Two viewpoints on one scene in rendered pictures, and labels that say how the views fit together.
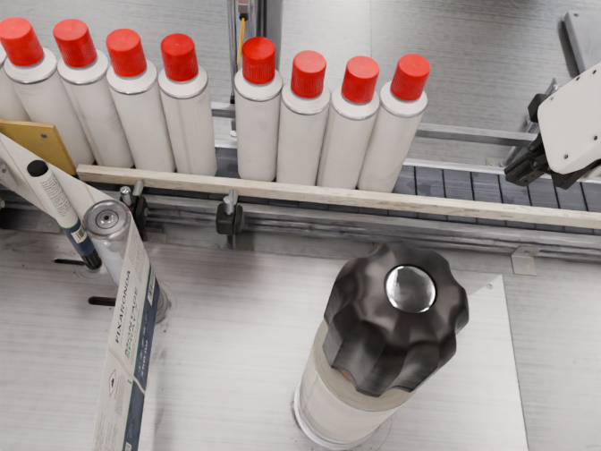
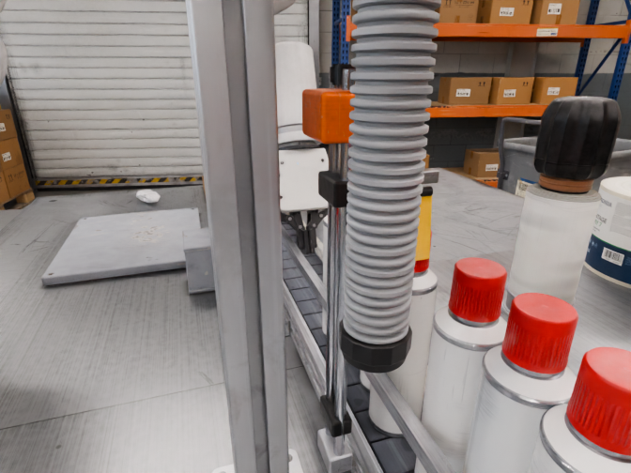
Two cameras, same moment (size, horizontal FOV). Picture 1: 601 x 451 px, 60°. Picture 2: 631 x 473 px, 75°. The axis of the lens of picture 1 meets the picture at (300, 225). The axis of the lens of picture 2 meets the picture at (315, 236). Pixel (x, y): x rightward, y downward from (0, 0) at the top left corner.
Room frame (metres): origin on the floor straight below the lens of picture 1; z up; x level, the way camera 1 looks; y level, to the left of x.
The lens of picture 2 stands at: (0.56, 0.35, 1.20)
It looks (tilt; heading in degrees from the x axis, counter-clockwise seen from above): 22 degrees down; 256
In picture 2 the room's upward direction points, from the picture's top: straight up
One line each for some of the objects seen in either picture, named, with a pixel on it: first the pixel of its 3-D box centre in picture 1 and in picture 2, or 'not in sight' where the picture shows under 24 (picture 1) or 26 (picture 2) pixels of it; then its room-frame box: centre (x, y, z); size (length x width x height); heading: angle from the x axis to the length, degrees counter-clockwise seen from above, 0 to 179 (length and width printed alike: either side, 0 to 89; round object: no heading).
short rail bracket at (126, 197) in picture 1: (139, 205); not in sight; (0.32, 0.20, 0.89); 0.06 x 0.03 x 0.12; 4
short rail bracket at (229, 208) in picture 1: (231, 225); not in sight; (0.31, 0.08, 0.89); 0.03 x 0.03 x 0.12; 4
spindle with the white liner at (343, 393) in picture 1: (362, 363); (557, 216); (0.12, -0.06, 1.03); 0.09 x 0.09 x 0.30
